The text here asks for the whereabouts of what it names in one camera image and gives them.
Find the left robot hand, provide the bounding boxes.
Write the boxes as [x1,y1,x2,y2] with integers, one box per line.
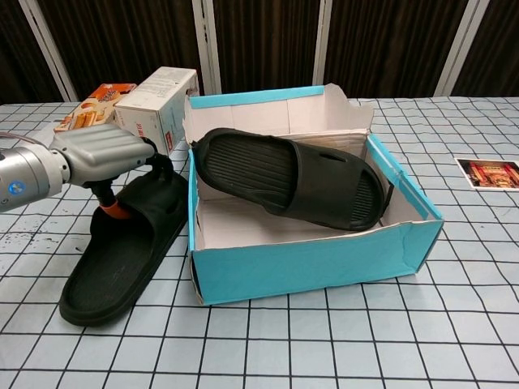
[49,124,174,220]

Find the black rubber slipper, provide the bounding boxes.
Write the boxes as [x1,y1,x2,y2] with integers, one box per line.
[58,172,190,327]
[193,127,386,232]

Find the blue cardboard shoe box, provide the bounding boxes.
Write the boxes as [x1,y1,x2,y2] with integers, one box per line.
[182,83,445,306]

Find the orange biscuit box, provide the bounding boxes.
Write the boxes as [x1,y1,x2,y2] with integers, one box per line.
[54,83,138,135]

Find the white carton box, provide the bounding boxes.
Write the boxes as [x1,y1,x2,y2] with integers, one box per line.
[114,66,199,157]

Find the blue checkered tablecloth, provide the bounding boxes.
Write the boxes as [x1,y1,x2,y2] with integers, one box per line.
[0,96,519,389]

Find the photo postcard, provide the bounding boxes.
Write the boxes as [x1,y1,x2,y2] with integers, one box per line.
[454,157,519,190]

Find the silver partition frame post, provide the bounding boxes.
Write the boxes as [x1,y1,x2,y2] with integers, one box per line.
[435,0,491,97]
[18,0,80,102]
[311,0,336,98]
[191,0,222,98]

